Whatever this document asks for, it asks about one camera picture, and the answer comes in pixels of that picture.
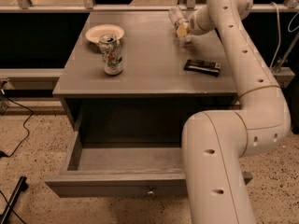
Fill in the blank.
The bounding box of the black metal floor bar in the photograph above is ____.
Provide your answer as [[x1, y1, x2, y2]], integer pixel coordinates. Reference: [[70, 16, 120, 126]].
[[0, 176, 28, 224]]

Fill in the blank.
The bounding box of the grey wooden nightstand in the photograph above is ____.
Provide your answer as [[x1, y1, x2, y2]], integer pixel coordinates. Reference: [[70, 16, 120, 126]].
[[52, 10, 244, 142]]

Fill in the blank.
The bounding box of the grey open top drawer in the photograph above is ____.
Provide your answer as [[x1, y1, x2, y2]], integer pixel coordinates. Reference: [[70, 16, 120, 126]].
[[44, 109, 254, 199]]

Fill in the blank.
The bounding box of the metal window railing frame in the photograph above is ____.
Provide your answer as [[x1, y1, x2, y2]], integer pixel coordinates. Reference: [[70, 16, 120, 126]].
[[0, 0, 299, 15]]

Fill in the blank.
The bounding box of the black floor cable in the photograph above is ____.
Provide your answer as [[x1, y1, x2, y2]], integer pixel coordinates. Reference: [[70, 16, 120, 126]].
[[0, 81, 36, 159]]

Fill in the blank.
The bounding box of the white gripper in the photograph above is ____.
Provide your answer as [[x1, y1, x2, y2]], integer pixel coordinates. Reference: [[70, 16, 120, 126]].
[[177, 6, 215, 38]]

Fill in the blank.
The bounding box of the clear plastic water bottle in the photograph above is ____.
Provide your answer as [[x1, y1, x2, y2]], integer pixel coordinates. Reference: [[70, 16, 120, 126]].
[[168, 6, 192, 42]]

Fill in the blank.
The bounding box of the crushed green soda can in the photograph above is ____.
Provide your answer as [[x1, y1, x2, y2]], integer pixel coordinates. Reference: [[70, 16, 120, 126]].
[[98, 34, 122, 76]]

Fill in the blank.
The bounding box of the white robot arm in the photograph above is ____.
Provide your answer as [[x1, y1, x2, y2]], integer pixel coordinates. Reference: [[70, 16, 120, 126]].
[[181, 0, 291, 224]]

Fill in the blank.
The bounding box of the white cable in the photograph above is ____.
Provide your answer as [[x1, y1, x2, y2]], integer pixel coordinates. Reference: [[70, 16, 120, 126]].
[[269, 2, 299, 67]]

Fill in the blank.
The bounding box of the black snack packet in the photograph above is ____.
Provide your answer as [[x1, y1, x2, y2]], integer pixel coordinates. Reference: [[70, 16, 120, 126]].
[[184, 60, 221, 77]]

